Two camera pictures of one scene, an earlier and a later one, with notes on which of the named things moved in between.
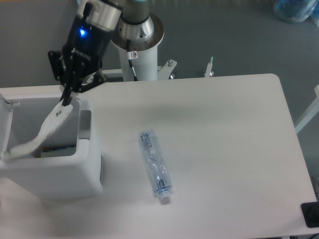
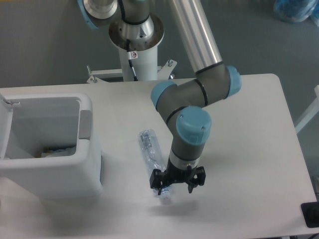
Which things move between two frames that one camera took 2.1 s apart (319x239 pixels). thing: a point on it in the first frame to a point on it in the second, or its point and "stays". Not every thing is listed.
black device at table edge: [311, 212] stays
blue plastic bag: [297, 11] stays
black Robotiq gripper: [84, 47] to [174, 175]
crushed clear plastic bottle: [155, 165] stays
